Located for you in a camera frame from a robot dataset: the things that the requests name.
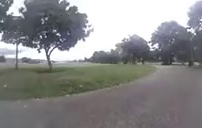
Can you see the green grass field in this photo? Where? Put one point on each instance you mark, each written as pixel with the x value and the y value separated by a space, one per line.
pixel 72 78

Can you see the distant low tree line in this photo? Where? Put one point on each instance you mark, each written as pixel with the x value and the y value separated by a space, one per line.
pixel 104 57

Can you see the tall dark tree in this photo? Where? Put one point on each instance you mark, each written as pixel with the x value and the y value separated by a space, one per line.
pixel 172 40

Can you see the large leafy tree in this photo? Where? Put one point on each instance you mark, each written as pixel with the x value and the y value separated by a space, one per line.
pixel 52 26

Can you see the round dark tree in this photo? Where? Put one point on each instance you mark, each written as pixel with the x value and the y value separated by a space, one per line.
pixel 134 48

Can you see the slim-trunked tree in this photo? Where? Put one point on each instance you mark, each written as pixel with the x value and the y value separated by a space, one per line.
pixel 15 33

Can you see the grey asphalt path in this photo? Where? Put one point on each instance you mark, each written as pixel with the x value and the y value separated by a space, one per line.
pixel 162 100

